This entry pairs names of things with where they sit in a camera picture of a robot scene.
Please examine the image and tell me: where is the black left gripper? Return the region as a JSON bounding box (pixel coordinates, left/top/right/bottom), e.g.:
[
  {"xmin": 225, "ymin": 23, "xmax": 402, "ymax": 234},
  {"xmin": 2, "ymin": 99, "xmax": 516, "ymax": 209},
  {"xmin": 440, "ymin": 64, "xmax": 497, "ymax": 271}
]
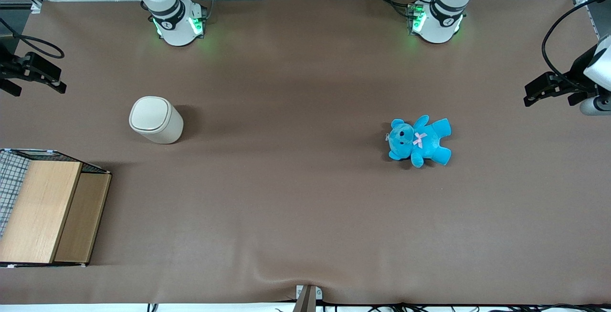
[{"xmin": 524, "ymin": 45, "xmax": 597, "ymax": 107}]

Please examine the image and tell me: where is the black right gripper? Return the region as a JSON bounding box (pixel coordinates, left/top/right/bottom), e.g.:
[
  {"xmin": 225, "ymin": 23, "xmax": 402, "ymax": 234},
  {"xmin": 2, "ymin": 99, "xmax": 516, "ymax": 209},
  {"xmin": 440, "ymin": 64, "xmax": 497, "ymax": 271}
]
[{"xmin": 0, "ymin": 52, "xmax": 67, "ymax": 94}]

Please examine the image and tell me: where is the cream lidded trash can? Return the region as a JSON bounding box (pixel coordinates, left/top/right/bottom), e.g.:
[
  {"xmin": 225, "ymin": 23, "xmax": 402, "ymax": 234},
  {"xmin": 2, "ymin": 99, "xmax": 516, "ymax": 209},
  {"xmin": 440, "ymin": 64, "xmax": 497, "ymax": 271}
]
[{"xmin": 129, "ymin": 96, "xmax": 184, "ymax": 145}]

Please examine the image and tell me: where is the blue teddy bear plush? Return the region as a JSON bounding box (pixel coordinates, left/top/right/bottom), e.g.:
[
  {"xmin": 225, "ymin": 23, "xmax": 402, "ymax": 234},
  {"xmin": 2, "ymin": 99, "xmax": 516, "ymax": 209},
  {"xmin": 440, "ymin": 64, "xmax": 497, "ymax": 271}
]
[{"xmin": 386, "ymin": 115, "xmax": 452, "ymax": 168}]

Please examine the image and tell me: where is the wooden shelf box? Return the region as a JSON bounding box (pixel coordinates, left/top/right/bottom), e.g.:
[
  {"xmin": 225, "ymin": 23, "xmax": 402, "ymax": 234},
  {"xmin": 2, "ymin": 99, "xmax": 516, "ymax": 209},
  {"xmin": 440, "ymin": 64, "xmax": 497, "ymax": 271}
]
[{"xmin": 0, "ymin": 149, "xmax": 112, "ymax": 268}]

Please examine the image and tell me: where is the brown table cloth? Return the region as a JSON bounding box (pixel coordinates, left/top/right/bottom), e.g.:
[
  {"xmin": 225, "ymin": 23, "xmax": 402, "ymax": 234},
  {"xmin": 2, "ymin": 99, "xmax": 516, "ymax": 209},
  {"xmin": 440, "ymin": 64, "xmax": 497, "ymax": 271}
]
[{"xmin": 0, "ymin": 0, "xmax": 611, "ymax": 305}]

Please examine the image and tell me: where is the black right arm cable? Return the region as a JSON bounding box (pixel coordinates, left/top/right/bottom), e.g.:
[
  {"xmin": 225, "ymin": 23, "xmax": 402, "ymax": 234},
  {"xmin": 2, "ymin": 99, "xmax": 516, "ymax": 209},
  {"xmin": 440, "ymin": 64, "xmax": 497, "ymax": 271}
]
[{"xmin": 0, "ymin": 19, "xmax": 65, "ymax": 60}]

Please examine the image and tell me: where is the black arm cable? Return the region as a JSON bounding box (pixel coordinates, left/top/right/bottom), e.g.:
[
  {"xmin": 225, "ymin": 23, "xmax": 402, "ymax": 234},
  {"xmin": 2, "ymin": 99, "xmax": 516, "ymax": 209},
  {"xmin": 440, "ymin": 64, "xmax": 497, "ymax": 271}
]
[
  {"xmin": 0, "ymin": 19, "xmax": 65, "ymax": 60},
  {"xmin": 542, "ymin": 0, "xmax": 611, "ymax": 91}
]

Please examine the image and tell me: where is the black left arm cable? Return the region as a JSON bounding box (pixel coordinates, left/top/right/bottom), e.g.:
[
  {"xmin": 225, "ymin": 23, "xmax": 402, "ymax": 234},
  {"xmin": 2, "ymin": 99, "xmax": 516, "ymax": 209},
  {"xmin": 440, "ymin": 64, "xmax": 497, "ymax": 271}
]
[{"xmin": 542, "ymin": 0, "xmax": 611, "ymax": 91}]

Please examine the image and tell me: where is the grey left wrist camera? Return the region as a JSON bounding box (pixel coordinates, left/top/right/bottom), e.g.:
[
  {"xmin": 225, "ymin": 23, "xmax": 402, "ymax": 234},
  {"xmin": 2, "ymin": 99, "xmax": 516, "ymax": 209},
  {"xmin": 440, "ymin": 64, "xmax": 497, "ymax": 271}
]
[{"xmin": 568, "ymin": 92, "xmax": 611, "ymax": 116}]

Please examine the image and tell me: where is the black wire grid panel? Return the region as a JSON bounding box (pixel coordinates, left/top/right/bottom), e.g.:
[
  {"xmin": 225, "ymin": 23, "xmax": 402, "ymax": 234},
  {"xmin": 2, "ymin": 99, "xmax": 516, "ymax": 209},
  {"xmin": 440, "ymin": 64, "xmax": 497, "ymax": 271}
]
[{"xmin": 0, "ymin": 150, "xmax": 32, "ymax": 236}]

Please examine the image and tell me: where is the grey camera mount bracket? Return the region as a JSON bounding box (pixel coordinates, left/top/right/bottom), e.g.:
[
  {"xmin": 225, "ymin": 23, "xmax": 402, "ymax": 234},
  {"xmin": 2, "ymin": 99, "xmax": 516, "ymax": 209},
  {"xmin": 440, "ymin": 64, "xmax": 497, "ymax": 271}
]
[{"xmin": 294, "ymin": 284, "xmax": 324, "ymax": 312}]

